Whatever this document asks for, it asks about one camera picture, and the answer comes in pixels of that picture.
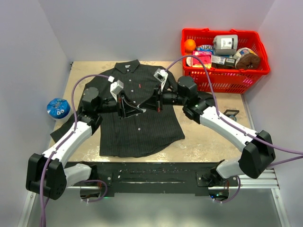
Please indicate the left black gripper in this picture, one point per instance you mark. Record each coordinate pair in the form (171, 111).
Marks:
(125, 104)

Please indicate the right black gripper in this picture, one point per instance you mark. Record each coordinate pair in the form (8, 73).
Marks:
(155, 101)

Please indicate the black pinstriped button shirt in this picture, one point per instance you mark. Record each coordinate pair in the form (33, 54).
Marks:
(143, 134)

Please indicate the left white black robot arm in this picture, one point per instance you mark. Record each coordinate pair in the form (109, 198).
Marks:
(47, 173)

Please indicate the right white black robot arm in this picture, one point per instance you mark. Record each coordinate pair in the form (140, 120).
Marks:
(255, 147)

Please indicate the black framed brooch card right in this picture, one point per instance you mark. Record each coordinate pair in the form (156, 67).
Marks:
(231, 114)

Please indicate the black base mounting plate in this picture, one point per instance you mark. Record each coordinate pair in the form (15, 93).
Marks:
(160, 178)

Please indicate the orange fruit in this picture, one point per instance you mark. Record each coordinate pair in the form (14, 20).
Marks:
(189, 45)

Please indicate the blue wrapped round package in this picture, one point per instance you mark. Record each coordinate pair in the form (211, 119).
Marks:
(59, 109)

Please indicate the pink snack box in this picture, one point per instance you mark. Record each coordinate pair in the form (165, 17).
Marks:
(204, 56)

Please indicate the red plastic shopping basket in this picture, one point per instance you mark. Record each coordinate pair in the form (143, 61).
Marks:
(231, 80)

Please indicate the blue white barcode box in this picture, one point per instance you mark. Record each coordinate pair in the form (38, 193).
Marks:
(224, 61)

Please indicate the grey labelled bag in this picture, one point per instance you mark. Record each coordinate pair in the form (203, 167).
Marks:
(225, 44)

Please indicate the white round labelled package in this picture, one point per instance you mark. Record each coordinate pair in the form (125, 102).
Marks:
(243, 52)

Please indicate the brown doughnut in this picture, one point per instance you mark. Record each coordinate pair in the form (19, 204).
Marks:
(248, 62)

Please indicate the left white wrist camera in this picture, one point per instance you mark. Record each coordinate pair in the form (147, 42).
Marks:
(116, 87)

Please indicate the aluminium frame rail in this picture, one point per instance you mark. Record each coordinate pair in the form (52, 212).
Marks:
(268, 181)

